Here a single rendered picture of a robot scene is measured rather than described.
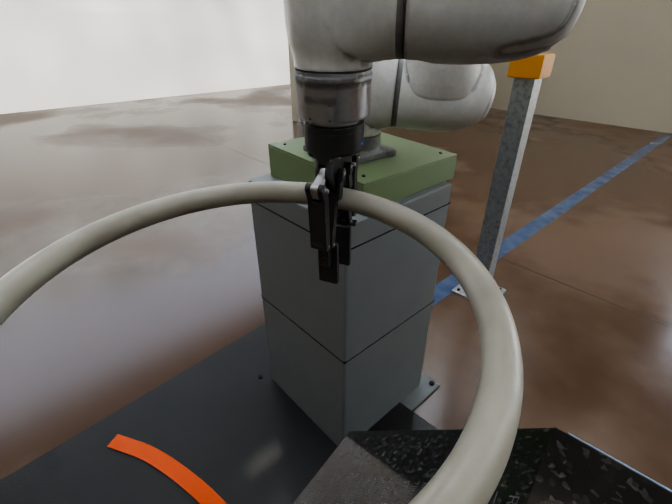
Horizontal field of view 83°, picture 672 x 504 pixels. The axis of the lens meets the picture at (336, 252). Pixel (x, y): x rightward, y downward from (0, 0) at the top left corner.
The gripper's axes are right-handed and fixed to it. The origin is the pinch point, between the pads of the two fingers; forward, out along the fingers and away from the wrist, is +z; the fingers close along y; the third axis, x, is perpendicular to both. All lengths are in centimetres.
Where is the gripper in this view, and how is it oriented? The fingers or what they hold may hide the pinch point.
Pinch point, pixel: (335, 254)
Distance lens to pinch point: 58.6
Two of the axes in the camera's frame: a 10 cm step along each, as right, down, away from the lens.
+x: 9.2, 2.1, -3.2
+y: -3.8, 5.2, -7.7
